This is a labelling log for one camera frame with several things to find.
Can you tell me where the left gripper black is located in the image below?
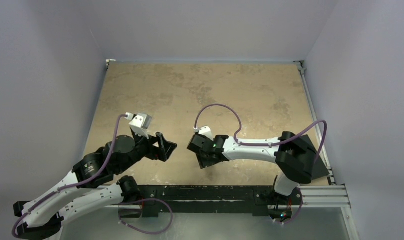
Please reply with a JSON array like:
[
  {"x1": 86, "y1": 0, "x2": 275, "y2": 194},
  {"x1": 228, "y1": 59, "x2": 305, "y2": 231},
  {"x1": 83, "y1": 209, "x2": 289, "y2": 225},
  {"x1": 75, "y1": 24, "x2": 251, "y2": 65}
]
[{"x1": 116, "y1": 128, "x2": 176, "y2": 174}]

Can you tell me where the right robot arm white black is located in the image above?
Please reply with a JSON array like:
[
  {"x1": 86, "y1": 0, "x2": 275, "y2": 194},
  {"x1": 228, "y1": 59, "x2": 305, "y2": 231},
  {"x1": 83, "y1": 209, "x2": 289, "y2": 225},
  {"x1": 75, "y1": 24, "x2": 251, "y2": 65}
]
[{"x1": 187, "y1": 131, "x2": 318, "y2": 204}]

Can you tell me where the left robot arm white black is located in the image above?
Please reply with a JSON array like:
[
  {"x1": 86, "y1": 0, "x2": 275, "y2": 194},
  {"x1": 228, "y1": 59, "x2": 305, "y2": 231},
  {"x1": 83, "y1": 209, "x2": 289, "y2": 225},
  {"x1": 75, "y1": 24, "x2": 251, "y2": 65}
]
[{"x1": 11, "y1": 132, "x2": 177, "y2": 240}]

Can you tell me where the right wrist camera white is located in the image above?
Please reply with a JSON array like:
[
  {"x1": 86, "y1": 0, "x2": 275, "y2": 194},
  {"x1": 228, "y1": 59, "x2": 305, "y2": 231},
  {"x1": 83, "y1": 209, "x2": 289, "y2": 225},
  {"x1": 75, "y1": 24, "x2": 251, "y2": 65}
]
[{"x1": 193, "y1": 126, "x2": 214, "y2": 140}]

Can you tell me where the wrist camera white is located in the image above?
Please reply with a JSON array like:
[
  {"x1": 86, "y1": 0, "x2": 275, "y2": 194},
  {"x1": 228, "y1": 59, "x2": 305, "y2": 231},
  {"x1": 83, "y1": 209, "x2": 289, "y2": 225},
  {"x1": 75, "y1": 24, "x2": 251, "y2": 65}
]
[
  {"x1": 193, "y1": 126, "x2": 214, "y2": 140},
  {"x1": 125, "y1": 112, "x2": 152, "y2": 139}
]

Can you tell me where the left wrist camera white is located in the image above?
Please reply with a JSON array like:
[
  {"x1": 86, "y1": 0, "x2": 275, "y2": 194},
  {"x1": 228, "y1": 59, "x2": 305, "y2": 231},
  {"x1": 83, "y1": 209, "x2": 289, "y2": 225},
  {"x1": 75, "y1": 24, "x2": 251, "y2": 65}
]
[{"x1": 125, "y1": 112, "x2": 152, "y2": 139}]

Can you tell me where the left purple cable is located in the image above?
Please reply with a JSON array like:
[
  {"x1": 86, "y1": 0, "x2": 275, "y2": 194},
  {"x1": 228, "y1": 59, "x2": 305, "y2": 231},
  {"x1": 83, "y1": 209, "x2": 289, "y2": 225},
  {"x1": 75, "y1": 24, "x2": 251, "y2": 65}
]
[{"x1": 11, "y1": 114, "x2": 130, "y2": 239}]

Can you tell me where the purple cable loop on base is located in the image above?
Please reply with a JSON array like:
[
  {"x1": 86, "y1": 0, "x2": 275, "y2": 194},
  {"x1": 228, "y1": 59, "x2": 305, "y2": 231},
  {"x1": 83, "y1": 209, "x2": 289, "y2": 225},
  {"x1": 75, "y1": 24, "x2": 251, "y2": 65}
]
[{"x1": 117, "y1": 198, "x2": 174, "y2": 235}]

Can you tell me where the aluminium table rail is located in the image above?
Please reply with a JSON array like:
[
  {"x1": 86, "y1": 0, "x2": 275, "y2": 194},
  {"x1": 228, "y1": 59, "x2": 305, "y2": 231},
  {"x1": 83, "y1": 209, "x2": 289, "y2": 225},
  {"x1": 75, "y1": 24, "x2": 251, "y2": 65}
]
[{"x1": 293, "y1": 61, "x2": 351, "y2": 209}]

